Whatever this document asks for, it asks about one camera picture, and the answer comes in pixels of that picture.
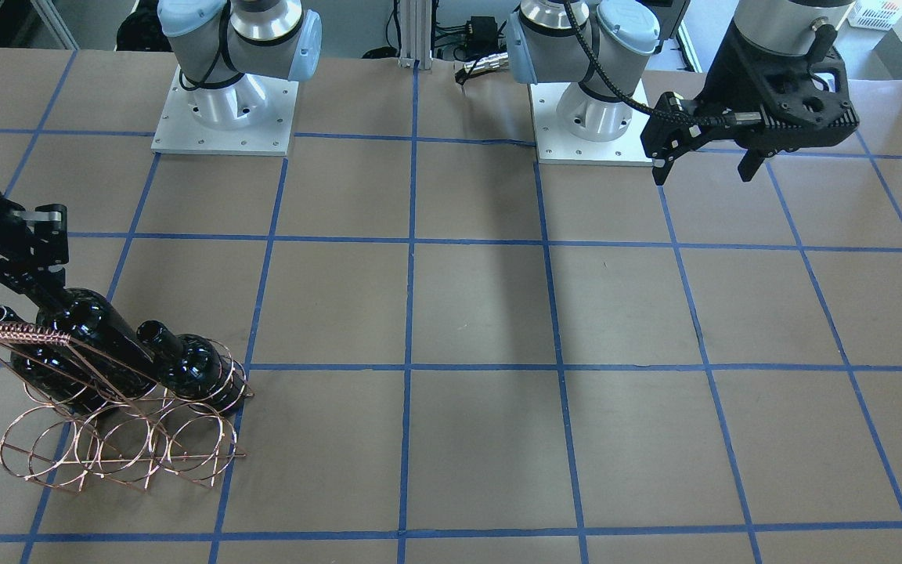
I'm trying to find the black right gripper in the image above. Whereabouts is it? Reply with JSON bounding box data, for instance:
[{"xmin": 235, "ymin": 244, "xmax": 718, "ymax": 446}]
[{"xmin": 0, "ymin": 192, "xmax": 72, "ymax": 311}]

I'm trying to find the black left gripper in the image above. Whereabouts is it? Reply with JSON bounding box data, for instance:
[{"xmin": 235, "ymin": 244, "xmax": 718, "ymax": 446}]
[{"xmin": 640, "ymin": 90, "xmax": 767, "ymax": 186}]

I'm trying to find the dark wine bottle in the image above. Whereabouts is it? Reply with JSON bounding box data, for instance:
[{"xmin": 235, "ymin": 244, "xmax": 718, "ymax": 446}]
[
  {"xmin": 31, "ymin": 287, "xmax": 153, "ymax": 400},
  {"xmin": 136, "ymin": 319, "xmax": 244, "ymax": 415}
]

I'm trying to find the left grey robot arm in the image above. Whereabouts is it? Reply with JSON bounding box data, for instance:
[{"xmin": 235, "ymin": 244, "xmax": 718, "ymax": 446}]
[{"xmin": 506, "ymin": 1, "xmax": 860, "ymax": 185}]

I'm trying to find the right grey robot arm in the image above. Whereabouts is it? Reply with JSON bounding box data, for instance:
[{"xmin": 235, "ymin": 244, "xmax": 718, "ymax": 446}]
[{"xmin": 0, "ymin": 1, "xmax": 322, "ymax": 305}]

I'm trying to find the dark wine bottle far slot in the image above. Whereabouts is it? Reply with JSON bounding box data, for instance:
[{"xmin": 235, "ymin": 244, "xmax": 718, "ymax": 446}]
[{"xmin": 7, "ymin": 343, "xmax": 117, "ymax": 420}]

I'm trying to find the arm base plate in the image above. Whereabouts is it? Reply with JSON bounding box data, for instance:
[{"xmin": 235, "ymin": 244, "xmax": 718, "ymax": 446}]
[
  {"xmin": 151, "ymin": 70, "xmax": 301, "ymax": 157},
  {"xmin": 529, "ymin": 83, "xmax": 652, "ymax": 167}
]

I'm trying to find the copper wire wine basket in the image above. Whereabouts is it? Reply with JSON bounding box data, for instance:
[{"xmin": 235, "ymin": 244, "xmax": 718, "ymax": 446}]
[{"xmin": 0, "ymin": 322, "xmax": 248, "ymax": 495}]

